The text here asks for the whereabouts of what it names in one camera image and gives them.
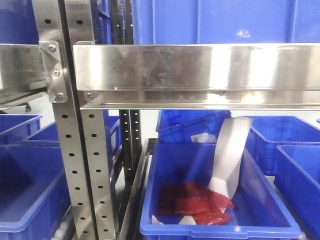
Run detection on blue bin with red bags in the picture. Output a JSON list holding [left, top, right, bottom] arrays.
[[139, 143, 300, 240]]

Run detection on blue bin behind right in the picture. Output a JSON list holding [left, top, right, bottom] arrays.
[[245, 115, 320, 176]]

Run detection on blue bin lower right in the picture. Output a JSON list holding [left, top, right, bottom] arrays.
[[274, 145, 320, 240]]

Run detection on perforated steel shelf upright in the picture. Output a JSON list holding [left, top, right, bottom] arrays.
[[32, 0, 119, 240]]

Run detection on large blue bin upper shelf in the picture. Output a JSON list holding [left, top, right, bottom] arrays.
[[131, 0, 320, 44]]

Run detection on white paper sheet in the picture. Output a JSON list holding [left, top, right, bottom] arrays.
[[208, 116, 253, 199]]

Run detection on black perforated rear upright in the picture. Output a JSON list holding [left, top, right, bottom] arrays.
[[109, 0, 142, 184]]

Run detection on stainless steel shelf beam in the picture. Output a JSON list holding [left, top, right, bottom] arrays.
[[73, 42, 320, 110]]

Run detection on blue bin lower left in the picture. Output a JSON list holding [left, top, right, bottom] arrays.
[[0, 145, 71, 240]]

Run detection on left steel shelf beam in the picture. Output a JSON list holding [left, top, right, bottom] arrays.
[[0, 43, 47, 110]]

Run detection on red plastic bags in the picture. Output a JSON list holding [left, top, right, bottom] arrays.
[[157, 181, 235, 225]]

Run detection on tilted blue bin behind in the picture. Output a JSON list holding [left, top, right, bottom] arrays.
[[156, 109, 232, 144]]

